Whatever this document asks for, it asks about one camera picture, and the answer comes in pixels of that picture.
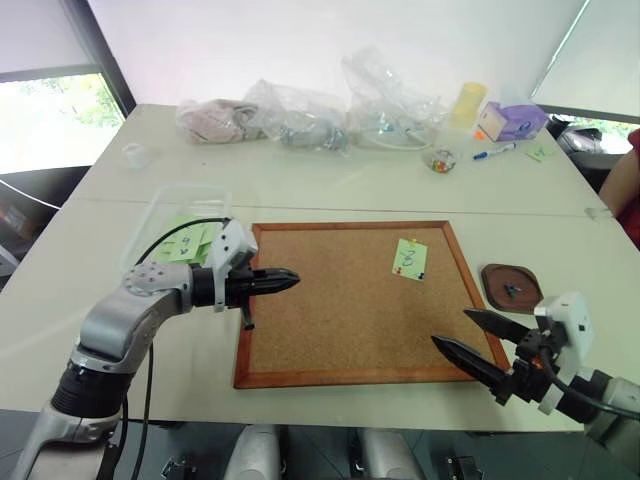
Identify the person red shirt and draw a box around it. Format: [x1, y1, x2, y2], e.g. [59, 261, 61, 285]
[616, 127, 640, 252]

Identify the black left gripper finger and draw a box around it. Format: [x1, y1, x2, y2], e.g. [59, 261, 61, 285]
[254, 267, 302, 284]
[255, 279, 302, 297]

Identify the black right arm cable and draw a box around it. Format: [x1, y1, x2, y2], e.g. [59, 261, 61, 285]
[536, 343, 640, 417]

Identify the brown wooden dish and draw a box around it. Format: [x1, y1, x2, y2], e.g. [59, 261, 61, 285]
[480, 262, 545, 316]

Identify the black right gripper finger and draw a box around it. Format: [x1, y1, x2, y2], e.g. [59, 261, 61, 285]
[430, 334, 512, 397]
[462, 308, 534, 347]

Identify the silver rounded robot leg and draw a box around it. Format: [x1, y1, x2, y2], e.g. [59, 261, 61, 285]
[358, 426, 417, 480]
[233, 423, 292, 480]

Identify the clear plastic box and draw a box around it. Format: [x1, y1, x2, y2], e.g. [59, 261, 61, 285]
[120, 183, 236, 274]

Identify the pale yellow cup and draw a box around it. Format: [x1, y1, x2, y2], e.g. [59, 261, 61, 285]
[447, 81, 489, 131]

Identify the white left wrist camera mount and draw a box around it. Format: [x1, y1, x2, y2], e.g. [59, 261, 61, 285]
[204, 218, 260, 314]

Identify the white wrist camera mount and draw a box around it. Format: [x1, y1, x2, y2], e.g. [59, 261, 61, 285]
[533, 291, 596, 416]
[204, 218, 260, 314]

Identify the wood-framed cork board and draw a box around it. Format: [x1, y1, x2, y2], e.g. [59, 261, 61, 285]
[232, 220, 513, 391]

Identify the large green note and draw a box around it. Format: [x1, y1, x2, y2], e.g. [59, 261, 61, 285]
[148, 214, 221, 265]

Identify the green paper note with writing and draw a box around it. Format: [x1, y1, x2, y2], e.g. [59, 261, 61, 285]
[390, 237, 432, 282]

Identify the plastic bag with grey items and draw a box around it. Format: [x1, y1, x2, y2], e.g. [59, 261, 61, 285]
[242, 77, 352, 154]

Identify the dark side cabinet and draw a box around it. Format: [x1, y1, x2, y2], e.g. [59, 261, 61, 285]
[0, 163, 97, 282]

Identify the green sticky note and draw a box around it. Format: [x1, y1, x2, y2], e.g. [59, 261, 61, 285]
[525, 145, 558, 164]

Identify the small jar of pushpins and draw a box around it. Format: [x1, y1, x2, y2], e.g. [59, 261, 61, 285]
[421, 146, 459, 176]

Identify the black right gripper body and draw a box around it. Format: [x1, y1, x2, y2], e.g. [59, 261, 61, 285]
[491, 327, 556, 407]

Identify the small clear plastic cup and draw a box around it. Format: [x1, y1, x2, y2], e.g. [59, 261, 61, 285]
[121, 142, 152, 173]

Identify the tall crumpled clear plastic bag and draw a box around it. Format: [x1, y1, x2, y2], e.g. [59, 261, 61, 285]
[340, 45, 450, 152]

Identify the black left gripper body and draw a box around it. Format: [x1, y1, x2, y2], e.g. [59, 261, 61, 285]
[223, 268, 261, 332]

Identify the plastic bag with pink cloth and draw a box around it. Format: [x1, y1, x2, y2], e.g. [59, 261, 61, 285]
[175, 97, 262, 147]

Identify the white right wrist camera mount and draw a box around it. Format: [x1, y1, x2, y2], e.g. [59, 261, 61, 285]
[533, 291, 596, 416]

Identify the blue and white marker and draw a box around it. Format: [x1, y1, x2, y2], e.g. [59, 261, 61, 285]
[472, 141, 518, 162]

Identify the purple tissue box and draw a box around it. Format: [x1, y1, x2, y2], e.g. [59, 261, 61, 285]
[475, 100, 550, 143]

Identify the dark window frame post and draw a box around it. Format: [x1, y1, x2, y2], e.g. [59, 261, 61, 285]
[61, 0, 138, 117]

